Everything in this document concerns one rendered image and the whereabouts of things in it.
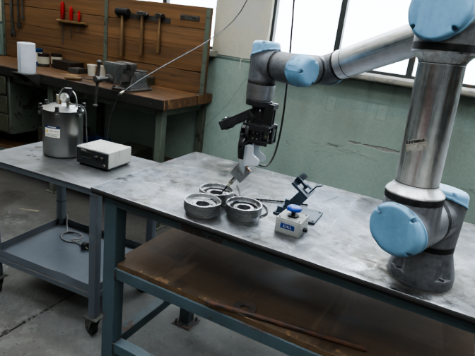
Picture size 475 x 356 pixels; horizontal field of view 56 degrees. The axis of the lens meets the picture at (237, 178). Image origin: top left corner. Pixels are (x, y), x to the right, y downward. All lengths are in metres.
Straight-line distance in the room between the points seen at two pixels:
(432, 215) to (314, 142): 1.98
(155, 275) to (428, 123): 0.93
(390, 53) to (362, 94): 1.66
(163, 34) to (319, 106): 1.17
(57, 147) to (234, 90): 1.39
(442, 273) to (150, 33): 2.61
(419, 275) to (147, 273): 0.80
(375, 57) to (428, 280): 0.52
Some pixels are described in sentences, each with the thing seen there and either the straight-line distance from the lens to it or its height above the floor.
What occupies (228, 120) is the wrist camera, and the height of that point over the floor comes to 1.06.
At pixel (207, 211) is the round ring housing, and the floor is 0.83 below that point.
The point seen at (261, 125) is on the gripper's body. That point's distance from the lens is 1.21.
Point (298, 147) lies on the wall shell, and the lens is 2.91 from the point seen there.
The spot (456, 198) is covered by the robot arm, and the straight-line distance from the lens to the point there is 1.06.
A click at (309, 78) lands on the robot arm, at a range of 1.12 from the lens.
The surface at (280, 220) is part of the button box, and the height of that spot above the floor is 0.84.
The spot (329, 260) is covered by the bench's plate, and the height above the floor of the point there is 0.80.
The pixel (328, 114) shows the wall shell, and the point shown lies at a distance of 2.82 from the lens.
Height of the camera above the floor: 1.31
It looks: 18 degrees down
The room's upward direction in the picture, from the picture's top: 7 degrees clockwise
